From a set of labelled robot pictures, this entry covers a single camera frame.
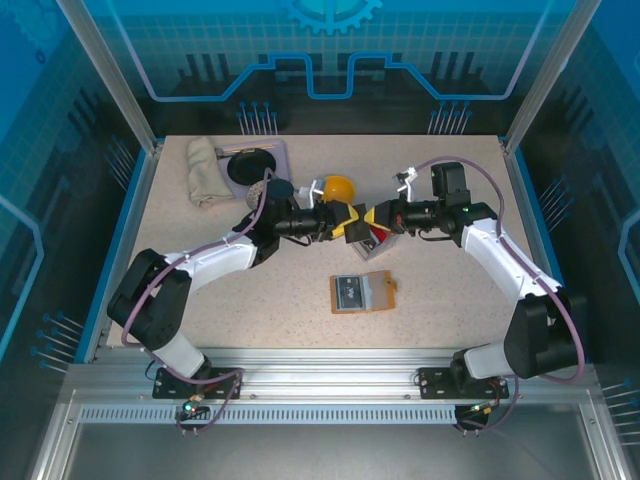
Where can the black VIP card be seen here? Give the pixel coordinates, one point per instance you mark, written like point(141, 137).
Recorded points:
point(348, 292)
point(357, 234)

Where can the clear acrylic card box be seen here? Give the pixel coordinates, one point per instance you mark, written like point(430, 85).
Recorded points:
point(372, 252)

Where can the tan leather card holder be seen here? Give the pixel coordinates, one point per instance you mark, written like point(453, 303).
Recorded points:
point(380, 297)

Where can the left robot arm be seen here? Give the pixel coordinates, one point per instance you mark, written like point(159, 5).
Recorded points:
point(150, 300)

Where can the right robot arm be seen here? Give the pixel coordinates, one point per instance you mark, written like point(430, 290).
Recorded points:
point(535, 330)

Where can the red card stack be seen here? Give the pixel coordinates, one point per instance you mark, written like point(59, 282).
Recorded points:
point(382, 237)

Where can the orange bowl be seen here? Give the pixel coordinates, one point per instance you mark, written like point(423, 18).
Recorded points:
point(342, 187)

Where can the lavender tray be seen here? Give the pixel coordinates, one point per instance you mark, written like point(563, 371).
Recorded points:
point(282, 155)

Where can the black round plate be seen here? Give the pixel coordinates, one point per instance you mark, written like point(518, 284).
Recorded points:
point(245, 167)

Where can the wooden chopsticks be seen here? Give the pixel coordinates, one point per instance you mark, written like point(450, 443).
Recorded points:
point(250, 146)

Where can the beige folded cloth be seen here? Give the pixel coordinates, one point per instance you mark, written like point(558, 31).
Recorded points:
point(205, 170)

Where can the blue table side strip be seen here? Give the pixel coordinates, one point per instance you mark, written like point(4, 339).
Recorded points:
point(112, 255)
point(552, 255)

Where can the connector with green light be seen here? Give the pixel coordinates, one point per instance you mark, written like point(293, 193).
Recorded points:
point(191, 409)
point(480, 410)

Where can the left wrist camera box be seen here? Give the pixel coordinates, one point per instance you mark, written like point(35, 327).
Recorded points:
point(315, 192)

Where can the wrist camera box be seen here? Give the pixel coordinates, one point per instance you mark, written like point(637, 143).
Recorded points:
point(407, 182)
point(315, 192)

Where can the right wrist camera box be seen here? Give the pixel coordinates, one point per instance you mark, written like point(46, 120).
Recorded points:
point(407, 182)

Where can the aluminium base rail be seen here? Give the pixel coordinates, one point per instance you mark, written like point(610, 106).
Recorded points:
point(325, 370)

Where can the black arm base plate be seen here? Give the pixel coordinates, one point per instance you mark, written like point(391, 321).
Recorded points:
point(435, 385)
point(170, 385)

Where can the aluminium frame post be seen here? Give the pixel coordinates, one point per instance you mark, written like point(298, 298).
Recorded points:
point(550, 75)
point(115, 85)

